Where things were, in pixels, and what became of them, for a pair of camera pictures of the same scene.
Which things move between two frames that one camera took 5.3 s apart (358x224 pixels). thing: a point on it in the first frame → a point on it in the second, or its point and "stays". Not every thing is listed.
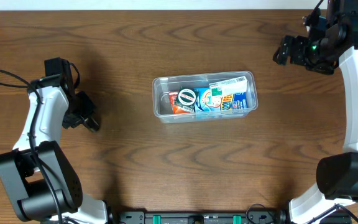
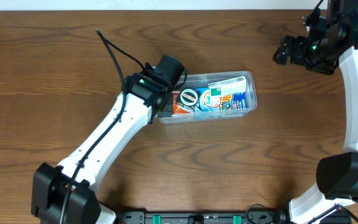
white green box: x=227 y=87 stays
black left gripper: x=91 y=113 → x=169 y=102
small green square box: x=186 y=98 stays
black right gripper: x=295 y=50 stays
